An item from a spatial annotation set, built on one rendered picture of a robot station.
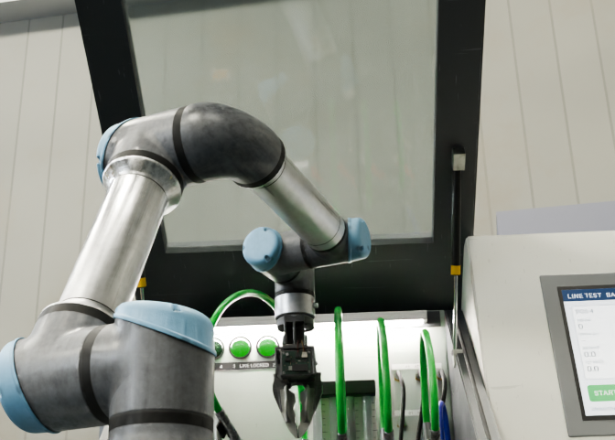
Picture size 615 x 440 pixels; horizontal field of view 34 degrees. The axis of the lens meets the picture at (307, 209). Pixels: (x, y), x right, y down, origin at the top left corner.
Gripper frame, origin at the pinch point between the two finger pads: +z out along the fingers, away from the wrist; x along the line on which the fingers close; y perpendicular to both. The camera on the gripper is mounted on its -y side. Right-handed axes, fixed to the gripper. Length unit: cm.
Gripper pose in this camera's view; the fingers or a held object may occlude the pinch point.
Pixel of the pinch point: (298, 431)
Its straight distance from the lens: 185.2
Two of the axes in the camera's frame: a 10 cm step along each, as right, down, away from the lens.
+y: -0.5, -4.0, -9.1
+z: 0.2, 9.1, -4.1
